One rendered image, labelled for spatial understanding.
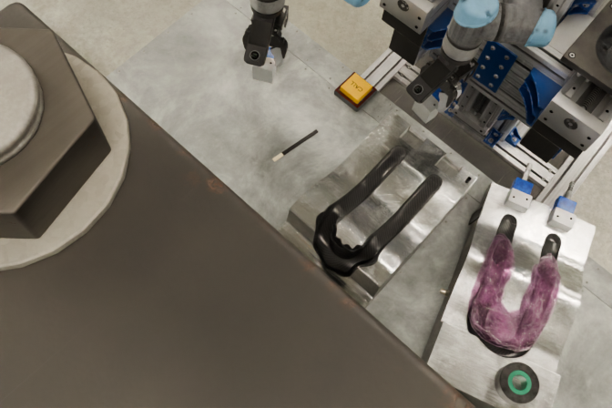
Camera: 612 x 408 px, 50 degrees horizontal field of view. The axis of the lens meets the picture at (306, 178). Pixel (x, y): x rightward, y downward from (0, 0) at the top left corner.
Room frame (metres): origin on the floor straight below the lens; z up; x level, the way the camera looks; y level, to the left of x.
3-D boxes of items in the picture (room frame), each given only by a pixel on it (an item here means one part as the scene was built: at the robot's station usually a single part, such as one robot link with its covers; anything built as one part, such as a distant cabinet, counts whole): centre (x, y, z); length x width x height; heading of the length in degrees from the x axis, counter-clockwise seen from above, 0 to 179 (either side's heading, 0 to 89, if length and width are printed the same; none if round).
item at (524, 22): (0.86, -0.38, 1.25); 0.11 x 0.11 x 0.08; 0
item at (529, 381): (0.22, -0.47, 0.93); 0.08 x 0.08 x 0.04
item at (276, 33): (0.91, 0.13, 1.09); 0.09 x 0.08 x 0.12; 172
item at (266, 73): (0.92, 0.13, 0.93); 0.13 x 0.05 x 0.05; 172
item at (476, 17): (0.85, -0.28, 1.25); 0.09 x 0.08 x 0.11; 90
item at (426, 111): (0.86, -0.30, 0.93); 0.13 x 0.05 x 0.05; 135
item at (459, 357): (0.41, -0.49, 0.86); 0.50 x 0.26 x 0.11; 162
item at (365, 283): (0.55, -0.15, 0.87); 0.50 x 0.26 x 0.14; 145
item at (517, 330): (0.42, -0.49, 0.90); 0.26 x 0.18 x 0.08; 162
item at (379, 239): (0.56, -0.17, 0.92); 0.35 x 0.16 x 0.09; 145
